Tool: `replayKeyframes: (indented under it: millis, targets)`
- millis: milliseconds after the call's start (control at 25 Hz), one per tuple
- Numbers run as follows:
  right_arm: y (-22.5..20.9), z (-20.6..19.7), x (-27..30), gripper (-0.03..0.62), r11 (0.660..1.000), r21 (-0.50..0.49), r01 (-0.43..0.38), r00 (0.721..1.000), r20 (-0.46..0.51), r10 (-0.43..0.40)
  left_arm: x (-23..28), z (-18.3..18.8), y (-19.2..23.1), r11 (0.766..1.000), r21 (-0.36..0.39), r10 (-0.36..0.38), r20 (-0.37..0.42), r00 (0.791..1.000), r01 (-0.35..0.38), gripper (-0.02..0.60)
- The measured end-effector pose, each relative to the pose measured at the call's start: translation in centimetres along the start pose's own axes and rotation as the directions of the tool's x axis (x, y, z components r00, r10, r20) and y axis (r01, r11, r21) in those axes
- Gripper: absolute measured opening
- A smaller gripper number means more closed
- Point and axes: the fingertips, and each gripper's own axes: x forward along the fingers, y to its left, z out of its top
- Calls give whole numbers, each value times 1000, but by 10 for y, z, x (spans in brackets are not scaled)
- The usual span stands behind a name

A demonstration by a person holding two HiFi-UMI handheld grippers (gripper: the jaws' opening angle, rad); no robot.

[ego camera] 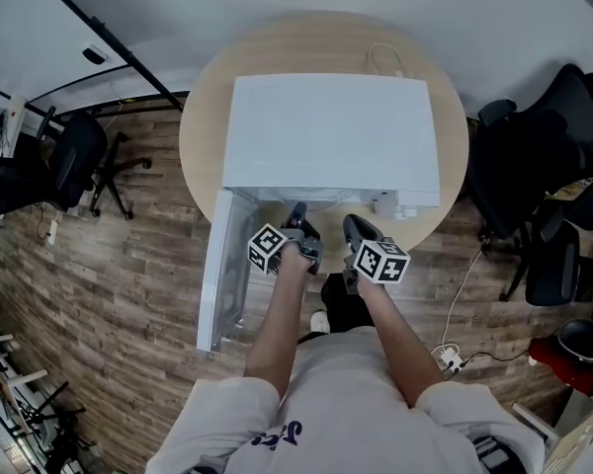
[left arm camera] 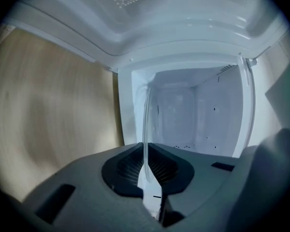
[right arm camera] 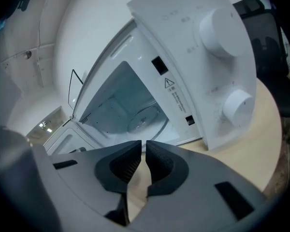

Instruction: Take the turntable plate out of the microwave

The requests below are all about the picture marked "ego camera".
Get white microwave oven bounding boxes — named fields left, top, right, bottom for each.
left=196, top=73, right=442, bottom=354

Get black office chair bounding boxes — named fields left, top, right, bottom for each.
left=466, top=64, right=593, bottom=256
left=498, top=214, right=593, bottom=310
left=0, top=106, right=153, bottom=220

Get white box with red dot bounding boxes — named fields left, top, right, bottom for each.
left=7, top=95, right=30, bottom=132

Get black floor cable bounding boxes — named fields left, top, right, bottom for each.
left=463, top=349, right=534, bottom=365

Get person's left forearm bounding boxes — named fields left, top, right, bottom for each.
left=241, top=239, right=312, bottom=407

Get round wooden table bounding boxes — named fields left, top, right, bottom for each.
left=178, top=10, right=470, bottom=276

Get person's right forearm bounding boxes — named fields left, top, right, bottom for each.
left=358, top=278, right=446, bottom=409

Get black tripod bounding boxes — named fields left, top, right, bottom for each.
left=17, top=380, right=96, bottom=463

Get cardboard box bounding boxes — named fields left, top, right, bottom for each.
left=543, top=407, right=593, bottom=474

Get black round helmet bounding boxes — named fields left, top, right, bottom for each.
left=556, top=317, right=593, bottom=362

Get person's white printed t-shirt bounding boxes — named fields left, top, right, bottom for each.
left=145, top=326, right=548, bottom=474

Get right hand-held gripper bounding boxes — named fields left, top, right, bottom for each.
left=342, top=213, right=411, bottom=295

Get person's black trousers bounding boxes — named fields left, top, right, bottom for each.
left=298, top=273, right=377, bottom=343

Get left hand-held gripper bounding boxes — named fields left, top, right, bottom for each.
left=247, top=201, right=325, bottom=276

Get red cloth bag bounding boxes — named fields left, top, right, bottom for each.
left=528, top=336, right=593, bottom=398

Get long white floor cable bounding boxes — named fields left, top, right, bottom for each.
left=442, top=249, right=483, bottom=350

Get grey waist belt buckle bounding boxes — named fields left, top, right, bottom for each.
left=473, top=434, right=515, bottom=474

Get whiteboard on black stand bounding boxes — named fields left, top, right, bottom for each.
left=0, top=0, right=185, bottom=114

